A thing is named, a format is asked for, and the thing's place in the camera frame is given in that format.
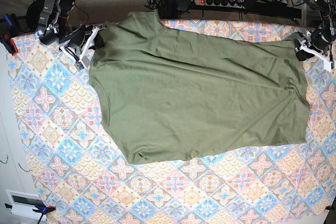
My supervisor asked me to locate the white power strip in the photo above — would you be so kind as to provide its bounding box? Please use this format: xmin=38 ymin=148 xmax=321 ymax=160
xmin=194 ymin=0 xmax=245 ymax=9

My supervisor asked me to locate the orange clamp bottom right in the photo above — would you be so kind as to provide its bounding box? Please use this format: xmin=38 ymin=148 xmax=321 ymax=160
xmin=325 ymin=206 xmax=335 ymax=211

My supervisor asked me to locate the blue clamp bottom left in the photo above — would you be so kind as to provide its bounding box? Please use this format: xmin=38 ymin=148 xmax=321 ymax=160
xmin=5 ymin=204 xmax=56 ymax=223

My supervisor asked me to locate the patterned tablecloth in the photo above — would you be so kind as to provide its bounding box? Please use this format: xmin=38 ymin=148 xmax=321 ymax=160
xmin=6 ymin=35 xmax=335 ymax=223

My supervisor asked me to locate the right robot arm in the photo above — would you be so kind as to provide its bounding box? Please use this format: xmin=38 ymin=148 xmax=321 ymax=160
xmin=26 ymin=0 xmax=104 ymax=58

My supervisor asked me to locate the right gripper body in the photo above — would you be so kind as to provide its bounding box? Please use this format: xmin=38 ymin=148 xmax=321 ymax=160
xmin=58 ymin=26 xmax=92 ymax=55

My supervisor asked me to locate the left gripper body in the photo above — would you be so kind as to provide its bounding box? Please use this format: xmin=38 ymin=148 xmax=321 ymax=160
xmin=306 ymin=28 xmax=335 ymax=51

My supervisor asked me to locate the green t-shirt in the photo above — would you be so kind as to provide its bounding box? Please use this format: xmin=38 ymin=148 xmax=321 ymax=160
xmin=89 ymin=12 xmax=310 ymax=164

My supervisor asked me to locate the black round stool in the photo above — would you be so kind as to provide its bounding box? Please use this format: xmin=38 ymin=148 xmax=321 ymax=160
xmin=26 ymin=0 xmax=48 ymax=33

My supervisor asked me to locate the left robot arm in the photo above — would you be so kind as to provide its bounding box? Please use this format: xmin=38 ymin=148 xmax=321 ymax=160
xmin=294 ymin=0 xmax=335 ymax=61

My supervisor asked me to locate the white wall outlet box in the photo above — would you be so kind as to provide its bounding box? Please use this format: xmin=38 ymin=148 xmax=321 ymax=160
xmin=5 ymin=189 xmax=45 ymax=220

